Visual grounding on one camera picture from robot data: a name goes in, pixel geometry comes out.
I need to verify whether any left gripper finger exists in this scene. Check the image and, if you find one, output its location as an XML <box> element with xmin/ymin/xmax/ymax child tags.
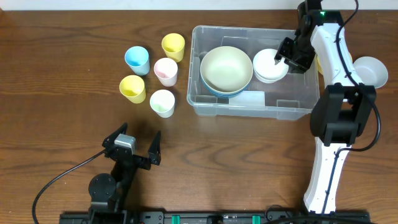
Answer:
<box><xmin>148</xmin><ymin>131</ymin><xmax>161</xmax><ymax>166</ymax></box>
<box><xmin>102</xmin><ymin>123</ymin><xmax>128</xmax><ymax>148</ymax></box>

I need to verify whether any white bowl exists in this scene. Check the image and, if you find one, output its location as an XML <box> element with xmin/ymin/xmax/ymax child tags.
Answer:
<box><xmin>252</xmin><ymin>49</ymin><xmax>289</xmax><ymax>83</ymax></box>

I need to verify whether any yellow bowl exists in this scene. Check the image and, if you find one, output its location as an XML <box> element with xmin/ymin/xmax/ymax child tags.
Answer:
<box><xmin>315</xmin><ymin>54</ymin><xmax>353</xmax><ymax>75</ymax></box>

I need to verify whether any beige bowl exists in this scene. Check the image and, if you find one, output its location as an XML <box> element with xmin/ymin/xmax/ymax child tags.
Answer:
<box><xmin>200</xmin><ymin>46</ymin><xmax>253</xmax><ymax>93</ymax></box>

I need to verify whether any dark blue bowl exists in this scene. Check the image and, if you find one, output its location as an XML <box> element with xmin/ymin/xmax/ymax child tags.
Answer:
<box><xmin>210</xmin><ymin>91</ymin><xmax>243</xmax><ymax>98</ymax></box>
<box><xmin>204</xmin><ymin>84</ymin><xmax>248</xmax><ymax>98</ymax></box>

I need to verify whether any grey bowl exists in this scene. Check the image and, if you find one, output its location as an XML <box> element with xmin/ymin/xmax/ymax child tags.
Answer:
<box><xmin>353</xmin><ymin>57</ymin><xmax>388</xmax><ymax>88</ymax></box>

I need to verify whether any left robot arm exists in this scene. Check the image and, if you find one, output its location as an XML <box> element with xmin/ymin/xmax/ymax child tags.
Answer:
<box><xmin>88</xmin><ymin>123</ymin><xmax>161</xmax><ymax>223</ymax></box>

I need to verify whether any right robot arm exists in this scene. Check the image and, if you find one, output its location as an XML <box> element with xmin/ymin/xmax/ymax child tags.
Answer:
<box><xmin>274</xmin><ymin>0</ymin><xmax>381</xmax><ymax>215</ymax></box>

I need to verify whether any clear plastic storage container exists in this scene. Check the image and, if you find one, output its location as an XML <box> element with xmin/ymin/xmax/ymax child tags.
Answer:
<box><xmin>187</xmin><ymin>26</ymin><xmax>320</xmax><ymax>120</ymax></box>

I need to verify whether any pale green white cup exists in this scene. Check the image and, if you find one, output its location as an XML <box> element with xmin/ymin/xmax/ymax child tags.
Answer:
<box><xmin>150</xmin><ymin>90</ymin><xmax>175</xmax><ymax>118</ymax></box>

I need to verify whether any yellow cup near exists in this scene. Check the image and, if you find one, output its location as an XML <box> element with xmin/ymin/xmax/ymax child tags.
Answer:
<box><xmin>119</xmin><ymin>75</ymin><xmax>146</xmax><ymax>104</ymax></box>

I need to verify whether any yellow cup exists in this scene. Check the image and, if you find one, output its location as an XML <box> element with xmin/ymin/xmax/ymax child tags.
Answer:
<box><xmin>161</xmin><ymin>33</ymin><xmax>185</xmax><ymax>62</ymax></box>
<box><xmin>119</xmin><ymin>75</ymin><xmax>146</xmax><ymax>104</ymax></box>

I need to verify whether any pink cup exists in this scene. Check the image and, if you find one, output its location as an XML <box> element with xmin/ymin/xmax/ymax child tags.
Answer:
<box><xmin>154</xmin><ymin>58</ymin><xmax>178</xmax><ymax>87</ymax></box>

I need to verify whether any light blue cup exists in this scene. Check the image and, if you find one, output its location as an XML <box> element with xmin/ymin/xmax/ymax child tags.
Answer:
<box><xmin>124</xmin><ymin>46</ymin><xmax>150</xmax><ymax>76</ymax></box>

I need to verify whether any yellow cup far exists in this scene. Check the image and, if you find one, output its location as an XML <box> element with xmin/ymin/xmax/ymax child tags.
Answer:
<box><xmin>161</xmin><ymin>33</ymin><xmax>185</xmax><ymax>62</ymax></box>

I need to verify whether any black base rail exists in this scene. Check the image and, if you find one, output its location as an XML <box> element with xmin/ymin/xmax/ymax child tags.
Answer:
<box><xmin>59</xmin><ymin>210</ymin><xmax>371</xmax><ymax>224</ymax></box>

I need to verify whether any right black cable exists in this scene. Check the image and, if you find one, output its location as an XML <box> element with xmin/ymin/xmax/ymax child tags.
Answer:
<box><xmin>334</xmin><ymin>0</ymin><xmax>382</xmax><ymax>153</ymax></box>

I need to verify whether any black cable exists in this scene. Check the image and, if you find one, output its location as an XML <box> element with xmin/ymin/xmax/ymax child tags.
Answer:
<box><xmin>334</xmin><ymin>0</ymin><xmax>382</xmax><ymax>153</ymax></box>
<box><xmin>32</xmin><ymin>149</ymin><xmax>107</xmax><ymax>224</ymax></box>

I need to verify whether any left black cable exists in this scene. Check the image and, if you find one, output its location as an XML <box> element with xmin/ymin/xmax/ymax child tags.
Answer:
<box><xmin>32</xmin><ymin>149</ymin><xmax>107</xmax><ymax>224</ymax></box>

